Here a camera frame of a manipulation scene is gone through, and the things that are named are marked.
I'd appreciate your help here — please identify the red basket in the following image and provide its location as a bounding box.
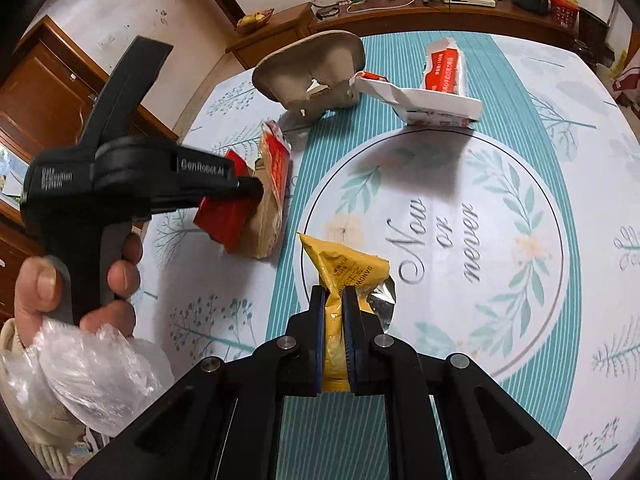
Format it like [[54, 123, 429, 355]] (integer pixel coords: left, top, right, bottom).
[[549, 0, 579, 29]]

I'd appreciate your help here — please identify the wooden tv cabinet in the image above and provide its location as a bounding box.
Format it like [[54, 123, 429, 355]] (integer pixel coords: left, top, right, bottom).
[[226, 1, 577, 70]]

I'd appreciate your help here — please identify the fruit bowl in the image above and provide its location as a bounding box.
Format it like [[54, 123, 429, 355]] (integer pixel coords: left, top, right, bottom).
[[235, 9, 273, 35]]

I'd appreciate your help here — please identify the red brown torn box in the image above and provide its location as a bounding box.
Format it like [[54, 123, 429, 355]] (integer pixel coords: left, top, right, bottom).
[[193, 120, 291, 260]]

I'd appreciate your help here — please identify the golden snack bag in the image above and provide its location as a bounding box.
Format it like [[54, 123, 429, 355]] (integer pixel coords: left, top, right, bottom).
[[296, 232, 397, 394]]

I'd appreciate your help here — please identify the printed tablecloth with teal stripe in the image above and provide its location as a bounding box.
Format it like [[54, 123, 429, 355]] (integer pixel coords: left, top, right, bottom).
[[134, 32, 639, 479]]

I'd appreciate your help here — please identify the red white torn box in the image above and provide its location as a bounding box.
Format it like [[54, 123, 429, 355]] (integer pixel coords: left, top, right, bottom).
[[349, 37, 483, 128]]

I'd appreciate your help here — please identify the clear plastic bag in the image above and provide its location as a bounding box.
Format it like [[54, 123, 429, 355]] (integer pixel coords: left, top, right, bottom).
[[1, 318, 174, 437]]

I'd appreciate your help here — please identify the person left hand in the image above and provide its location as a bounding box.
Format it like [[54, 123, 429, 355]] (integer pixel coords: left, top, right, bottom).
[[13, 232, 143, 347]]

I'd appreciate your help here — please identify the brown wooden door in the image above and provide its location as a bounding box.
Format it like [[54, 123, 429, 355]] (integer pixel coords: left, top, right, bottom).
[[0, 14, 179, 321]]

